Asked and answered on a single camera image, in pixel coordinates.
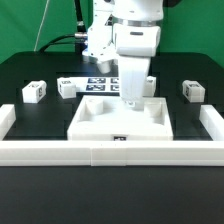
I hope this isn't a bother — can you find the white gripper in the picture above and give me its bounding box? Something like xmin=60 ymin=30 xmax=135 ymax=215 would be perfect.
xmin=114 ymin=24 xmax=161 ymax=111

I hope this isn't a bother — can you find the white square tabletop part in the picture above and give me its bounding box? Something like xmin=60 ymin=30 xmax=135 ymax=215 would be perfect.
xmin=67 ymin=95 xmax=173 ymax=141

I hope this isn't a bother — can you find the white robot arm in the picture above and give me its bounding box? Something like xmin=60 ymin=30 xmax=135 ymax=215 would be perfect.
xmin=83 ymin=0 xmax=163 ymax=107

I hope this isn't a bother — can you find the fiducial marker sheet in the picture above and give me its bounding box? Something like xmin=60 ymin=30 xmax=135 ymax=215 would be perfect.
xmin=70 ymin=77 xmax=119 ymax=93

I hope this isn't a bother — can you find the green backdrop curtain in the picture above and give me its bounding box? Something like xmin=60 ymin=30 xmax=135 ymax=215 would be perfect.
xmin=0 ymin=0 xmax=224 ymax=67

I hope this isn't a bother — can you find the white U-shaped obstacle fence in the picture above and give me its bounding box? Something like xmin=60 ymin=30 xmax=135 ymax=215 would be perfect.
xmin=0 ymin=104 xmax=224 ymax=166

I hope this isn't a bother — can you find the black cable bundle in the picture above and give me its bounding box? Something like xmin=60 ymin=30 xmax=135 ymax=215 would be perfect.
xmin=39 ymin=0 xmax=89 ymax=54

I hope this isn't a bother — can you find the white thin cable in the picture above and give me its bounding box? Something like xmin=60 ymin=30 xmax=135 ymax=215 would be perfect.
xmin=33 ymin=0 xmax=52 ymax=53

